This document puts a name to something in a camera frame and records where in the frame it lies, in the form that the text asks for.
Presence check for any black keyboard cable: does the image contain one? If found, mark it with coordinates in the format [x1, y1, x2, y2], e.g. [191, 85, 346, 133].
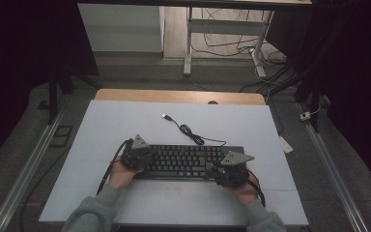
[161, 113, 228, 147]

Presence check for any metal floor rail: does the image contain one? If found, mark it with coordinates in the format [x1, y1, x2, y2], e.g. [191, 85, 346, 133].
[0, 96, 72, 232]
[297, 101, 370, 232]

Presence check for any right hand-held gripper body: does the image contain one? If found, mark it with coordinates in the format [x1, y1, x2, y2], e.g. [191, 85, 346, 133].
[211, 151, 256, 189]

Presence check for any dark curtain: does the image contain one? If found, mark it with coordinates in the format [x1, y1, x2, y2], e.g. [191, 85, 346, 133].
[265, 0, 371, 196]
[0, 0, 100, 175]

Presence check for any person's right hand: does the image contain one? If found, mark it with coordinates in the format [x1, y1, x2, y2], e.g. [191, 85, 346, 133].
[224, 180, 261, 208]

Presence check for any white-legged desk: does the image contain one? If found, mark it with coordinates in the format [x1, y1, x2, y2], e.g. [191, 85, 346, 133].
[76, 0, 313, 78]

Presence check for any tangle of black floor cables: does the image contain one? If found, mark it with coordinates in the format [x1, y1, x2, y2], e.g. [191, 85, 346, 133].
[191, 8, 300, 95]

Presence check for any person's left hand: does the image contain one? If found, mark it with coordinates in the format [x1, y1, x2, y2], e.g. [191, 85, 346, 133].
[108, 156, 143, 191]

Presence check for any white paper tag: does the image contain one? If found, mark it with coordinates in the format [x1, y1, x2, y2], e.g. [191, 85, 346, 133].
[277, 134, 295, 155]

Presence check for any black stand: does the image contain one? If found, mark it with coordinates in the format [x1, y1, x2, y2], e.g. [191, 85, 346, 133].
[45, 62, 103, 126]
[270, 18, 347, 133]

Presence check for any hand-held gripper black cable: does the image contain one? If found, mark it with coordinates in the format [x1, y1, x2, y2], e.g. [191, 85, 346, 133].
[245, 168, 267, 208]
[96, 137, 133, 196]

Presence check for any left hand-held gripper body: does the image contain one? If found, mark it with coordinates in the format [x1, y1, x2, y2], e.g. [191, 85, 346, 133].
[120, 133, 156, 172]

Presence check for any white cabinet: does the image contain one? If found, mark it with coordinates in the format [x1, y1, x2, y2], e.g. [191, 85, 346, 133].
[77, 3, 166, 53]

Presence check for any left hand-held gripper black cable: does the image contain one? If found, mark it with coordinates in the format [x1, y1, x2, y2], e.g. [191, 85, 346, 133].
[96, 137, 133, 196]

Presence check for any black floor cable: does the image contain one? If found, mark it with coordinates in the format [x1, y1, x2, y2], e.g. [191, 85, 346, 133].
[19, 146, 73, 232]

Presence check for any black computer keyboard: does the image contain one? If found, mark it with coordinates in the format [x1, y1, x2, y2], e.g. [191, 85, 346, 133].
[134, 143, 246, 182]

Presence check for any right hand-held gripper black cable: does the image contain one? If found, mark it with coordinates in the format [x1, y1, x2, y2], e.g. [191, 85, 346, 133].
[245, 168, 267, 208]

